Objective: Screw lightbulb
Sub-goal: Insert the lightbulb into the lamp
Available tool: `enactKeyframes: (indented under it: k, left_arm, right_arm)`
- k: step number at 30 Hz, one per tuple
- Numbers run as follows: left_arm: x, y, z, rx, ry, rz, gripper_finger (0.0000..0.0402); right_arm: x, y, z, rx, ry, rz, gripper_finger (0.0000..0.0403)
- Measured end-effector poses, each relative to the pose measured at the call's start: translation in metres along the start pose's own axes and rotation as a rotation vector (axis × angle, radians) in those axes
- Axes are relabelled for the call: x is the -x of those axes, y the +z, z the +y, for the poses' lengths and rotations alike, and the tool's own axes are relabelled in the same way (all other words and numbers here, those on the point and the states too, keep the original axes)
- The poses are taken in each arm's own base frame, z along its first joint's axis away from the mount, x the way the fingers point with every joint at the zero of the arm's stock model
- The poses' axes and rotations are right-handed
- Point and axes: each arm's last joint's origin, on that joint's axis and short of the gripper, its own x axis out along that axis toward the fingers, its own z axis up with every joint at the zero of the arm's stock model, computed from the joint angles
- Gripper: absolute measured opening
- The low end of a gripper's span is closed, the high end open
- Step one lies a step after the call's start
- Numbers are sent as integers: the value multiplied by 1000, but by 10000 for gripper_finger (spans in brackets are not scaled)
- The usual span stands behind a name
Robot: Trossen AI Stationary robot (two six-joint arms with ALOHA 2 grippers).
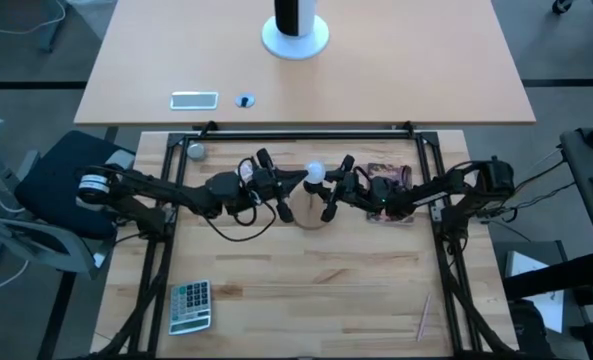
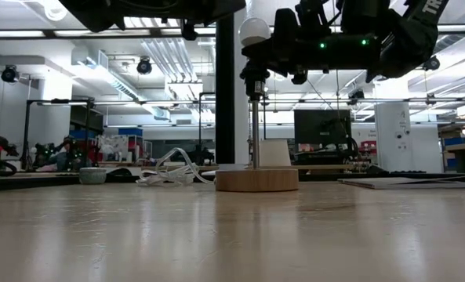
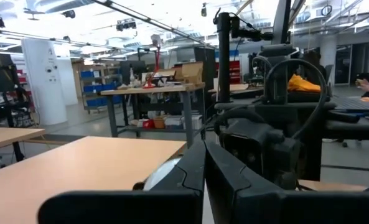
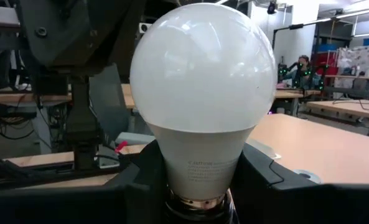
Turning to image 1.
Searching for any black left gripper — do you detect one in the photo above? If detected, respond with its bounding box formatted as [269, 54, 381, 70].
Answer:
[248, 147, 309, 225]

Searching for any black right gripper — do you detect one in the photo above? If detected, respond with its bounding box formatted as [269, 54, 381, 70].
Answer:
[318, 153, 377, 225]

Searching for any white lightbulb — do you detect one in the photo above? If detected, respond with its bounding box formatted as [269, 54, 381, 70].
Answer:
[304, 159, 327, 184]

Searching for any wooden lamp base black socket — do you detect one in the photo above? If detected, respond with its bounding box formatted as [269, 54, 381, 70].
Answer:
[290, 180, 333, 231]

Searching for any white tower fan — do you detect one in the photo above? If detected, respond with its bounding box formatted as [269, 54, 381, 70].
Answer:
[260, 0, 331, 61]

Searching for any orange wooden desk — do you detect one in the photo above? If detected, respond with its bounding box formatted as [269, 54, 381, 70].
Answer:
[73, 0, 537, 126]

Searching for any grey calculator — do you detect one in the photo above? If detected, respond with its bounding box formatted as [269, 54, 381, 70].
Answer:
[168, 278, 213, 336]

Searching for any white paper sheet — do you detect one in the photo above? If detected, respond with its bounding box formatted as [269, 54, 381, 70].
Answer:
[504, 249, 566, 334]

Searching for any dark blue office chair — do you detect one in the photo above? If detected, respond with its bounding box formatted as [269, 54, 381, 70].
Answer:
[0, 114, 138, 281]

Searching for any black bag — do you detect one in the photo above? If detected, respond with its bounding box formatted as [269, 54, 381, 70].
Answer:
[508, 299, 557, 360]

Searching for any black metal cart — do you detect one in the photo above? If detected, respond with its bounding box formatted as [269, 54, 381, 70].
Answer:
[500, 112, 593, 360]

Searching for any grey metal leg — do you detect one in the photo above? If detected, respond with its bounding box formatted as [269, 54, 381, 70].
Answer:
[38, 0, 70, 54]

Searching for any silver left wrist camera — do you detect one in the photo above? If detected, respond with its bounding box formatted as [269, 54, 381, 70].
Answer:
[237, 160, 257, 185]

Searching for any black aluminium frame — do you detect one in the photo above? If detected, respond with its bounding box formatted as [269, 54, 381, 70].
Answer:
[88, 121, 520, 360]

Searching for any black looping arm cable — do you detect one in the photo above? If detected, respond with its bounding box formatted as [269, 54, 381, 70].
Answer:
[195, 157, 278, 244]

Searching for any black thin cable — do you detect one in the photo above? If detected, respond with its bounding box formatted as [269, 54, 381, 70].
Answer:
[490, 182, 577, 224]
[515, 145, 565, 186]

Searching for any white floor cable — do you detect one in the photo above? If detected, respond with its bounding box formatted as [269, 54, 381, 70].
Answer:
[0, 258, 30, 299]
[0, 0, 68, 37]

